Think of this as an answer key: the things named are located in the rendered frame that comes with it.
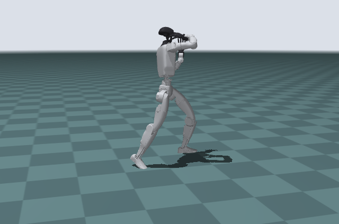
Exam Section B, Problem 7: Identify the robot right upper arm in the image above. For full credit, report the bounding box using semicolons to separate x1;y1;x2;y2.
167;42;197;52

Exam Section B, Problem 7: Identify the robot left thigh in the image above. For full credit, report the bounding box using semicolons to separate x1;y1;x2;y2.
169;88;195;126

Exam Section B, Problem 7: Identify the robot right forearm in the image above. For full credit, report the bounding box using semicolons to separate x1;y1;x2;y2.
184;34;197;43

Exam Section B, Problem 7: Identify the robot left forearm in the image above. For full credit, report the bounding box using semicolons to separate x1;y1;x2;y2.
175;53;184;70

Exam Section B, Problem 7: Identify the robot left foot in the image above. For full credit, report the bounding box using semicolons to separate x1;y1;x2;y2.
177;146;197;153

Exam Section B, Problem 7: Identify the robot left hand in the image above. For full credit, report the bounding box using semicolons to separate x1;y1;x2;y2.
178;38;186;57

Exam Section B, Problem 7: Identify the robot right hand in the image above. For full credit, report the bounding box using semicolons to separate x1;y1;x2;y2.
168;32;188;41

